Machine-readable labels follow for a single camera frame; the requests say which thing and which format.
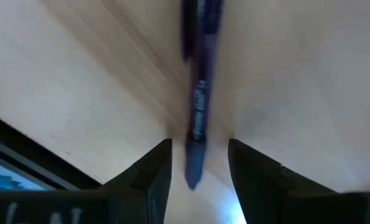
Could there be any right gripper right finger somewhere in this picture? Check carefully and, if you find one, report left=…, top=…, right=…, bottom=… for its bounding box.
left=228, top=139, right=336, bottom=224

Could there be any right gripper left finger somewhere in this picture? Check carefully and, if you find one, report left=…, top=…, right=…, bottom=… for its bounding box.
left=100, top=139, right=173, bottom=224

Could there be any purple pen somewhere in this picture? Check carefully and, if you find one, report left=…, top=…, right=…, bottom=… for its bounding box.
left=180, top=0, right=224, bottom=190

